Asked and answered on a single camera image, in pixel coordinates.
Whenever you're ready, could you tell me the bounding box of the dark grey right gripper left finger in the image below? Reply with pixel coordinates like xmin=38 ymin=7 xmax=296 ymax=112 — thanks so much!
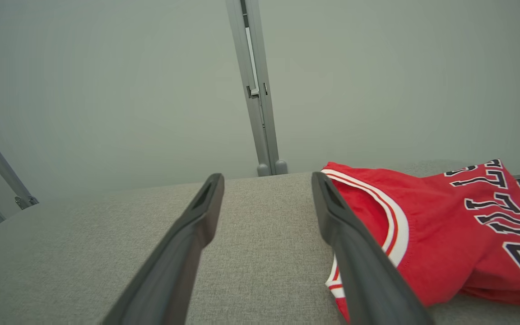
xmin=102 ymin=174 xmax=225 ymax=325

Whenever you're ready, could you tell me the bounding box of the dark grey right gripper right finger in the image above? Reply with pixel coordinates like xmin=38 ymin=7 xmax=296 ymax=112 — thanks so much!
xmin=312 ymin=172 xmax=436 ymax=325

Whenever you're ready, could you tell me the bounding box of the red basketball jersey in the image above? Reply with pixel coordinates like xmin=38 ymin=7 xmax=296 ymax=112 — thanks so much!
xmin=321 ymin=158 xmax=520 ymax=323

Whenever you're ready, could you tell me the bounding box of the grey metal partition post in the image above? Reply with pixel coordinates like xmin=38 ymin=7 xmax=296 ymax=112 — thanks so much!
xmin=0 ymin=112 xmax=39 ymax=227
xmin=225 ymin=0 xmax=288 ymax=177

